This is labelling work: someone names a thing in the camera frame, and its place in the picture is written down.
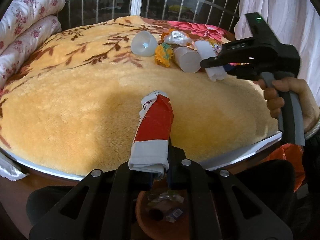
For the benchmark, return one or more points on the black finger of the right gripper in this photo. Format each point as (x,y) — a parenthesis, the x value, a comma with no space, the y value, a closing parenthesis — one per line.
(212,62)

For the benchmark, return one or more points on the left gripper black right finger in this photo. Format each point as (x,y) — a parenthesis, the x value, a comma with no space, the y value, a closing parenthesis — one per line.
(252,204)

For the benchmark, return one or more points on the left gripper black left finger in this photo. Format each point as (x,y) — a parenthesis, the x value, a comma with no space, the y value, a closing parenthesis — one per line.
(101,206)

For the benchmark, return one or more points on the white paper cup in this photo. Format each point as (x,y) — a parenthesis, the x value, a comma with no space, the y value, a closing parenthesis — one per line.
(208,56)

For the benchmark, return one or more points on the frosted plastic cup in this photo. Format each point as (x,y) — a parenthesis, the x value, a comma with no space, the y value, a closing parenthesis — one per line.
(188,60)

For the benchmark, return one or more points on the yellow orange wrapper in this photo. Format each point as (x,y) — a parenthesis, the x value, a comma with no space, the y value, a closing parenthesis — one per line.
(163,54)

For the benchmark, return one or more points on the red white crushed carton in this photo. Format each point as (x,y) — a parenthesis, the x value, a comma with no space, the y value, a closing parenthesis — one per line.
(149,151)

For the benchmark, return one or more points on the translucent plastic dome lid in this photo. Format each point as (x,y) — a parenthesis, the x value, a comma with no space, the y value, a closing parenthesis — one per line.
(144,44)

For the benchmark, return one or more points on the orange juice snack bag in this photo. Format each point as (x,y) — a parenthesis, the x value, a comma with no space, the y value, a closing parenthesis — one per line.
(215,44)

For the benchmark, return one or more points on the green plastic bottle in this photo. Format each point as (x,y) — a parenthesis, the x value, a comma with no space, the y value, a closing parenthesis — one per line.
(170,195)

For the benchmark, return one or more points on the orange plastic trash bin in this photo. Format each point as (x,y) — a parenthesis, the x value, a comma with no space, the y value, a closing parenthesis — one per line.
(151,217)

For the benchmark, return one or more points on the person's right hand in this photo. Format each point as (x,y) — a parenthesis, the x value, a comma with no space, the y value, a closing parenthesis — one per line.
(275,103)

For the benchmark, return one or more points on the silver crumpled foil wrapper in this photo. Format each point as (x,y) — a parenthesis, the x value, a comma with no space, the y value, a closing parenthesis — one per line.
(178,38)

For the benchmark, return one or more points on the white curtain right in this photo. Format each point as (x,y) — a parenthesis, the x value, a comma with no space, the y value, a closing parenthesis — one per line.
(294,22)

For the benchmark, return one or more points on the orange plastic bag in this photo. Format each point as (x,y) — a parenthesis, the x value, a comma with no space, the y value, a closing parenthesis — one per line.
(293,154)

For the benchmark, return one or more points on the yellow floral fleece blanket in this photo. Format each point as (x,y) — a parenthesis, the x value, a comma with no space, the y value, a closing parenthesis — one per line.
(74,105)

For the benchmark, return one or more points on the folded floral white quilt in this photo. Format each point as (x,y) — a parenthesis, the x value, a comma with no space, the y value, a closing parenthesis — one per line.
(25,26)

